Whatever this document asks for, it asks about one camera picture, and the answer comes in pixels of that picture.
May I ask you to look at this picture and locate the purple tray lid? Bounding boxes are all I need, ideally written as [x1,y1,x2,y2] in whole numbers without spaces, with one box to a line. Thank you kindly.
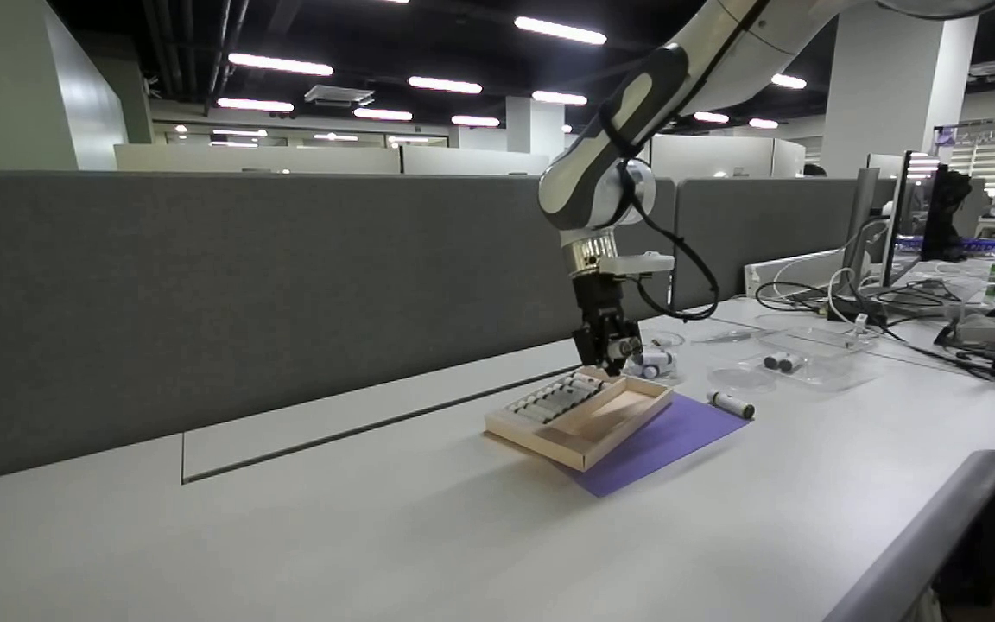
[578,393,751,499]

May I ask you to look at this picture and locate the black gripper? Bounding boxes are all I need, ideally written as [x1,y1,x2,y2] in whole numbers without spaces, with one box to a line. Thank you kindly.
[575,272,644,376]

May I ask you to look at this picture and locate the clear plastic container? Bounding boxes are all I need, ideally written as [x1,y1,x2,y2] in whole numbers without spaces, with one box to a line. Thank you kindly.
[726,330,872,391]

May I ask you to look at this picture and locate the white battery near lid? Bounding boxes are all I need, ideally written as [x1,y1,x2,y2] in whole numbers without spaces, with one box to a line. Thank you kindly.
[709,391,756,421]

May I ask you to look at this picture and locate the wooden compartment tray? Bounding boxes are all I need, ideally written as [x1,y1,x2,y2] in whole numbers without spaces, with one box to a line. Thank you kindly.
[484,365,671,472]

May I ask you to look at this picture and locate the white batteries in tray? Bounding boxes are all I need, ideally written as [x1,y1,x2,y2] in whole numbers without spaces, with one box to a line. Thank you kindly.
[510,370,605,424]

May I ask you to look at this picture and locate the grey desk partition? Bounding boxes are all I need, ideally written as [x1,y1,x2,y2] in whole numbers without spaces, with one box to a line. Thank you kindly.
[0,168,872,491]

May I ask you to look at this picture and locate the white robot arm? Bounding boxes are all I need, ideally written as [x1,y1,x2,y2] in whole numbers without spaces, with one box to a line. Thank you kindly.
[537,0,995,376]

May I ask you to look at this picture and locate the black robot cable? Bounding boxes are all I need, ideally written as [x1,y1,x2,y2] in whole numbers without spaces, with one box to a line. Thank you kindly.
[586,66,726,326]

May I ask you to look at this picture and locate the tangled cables on desk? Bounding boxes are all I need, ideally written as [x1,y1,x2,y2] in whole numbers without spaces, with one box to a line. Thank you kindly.
[755,218,993,340]

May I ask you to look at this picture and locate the white power strip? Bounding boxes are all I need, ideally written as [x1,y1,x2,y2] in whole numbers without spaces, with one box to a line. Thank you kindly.
[744,248,843,295]

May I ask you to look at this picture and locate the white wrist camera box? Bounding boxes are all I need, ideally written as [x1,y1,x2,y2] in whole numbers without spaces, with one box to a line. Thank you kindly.
[559,228,673,280]

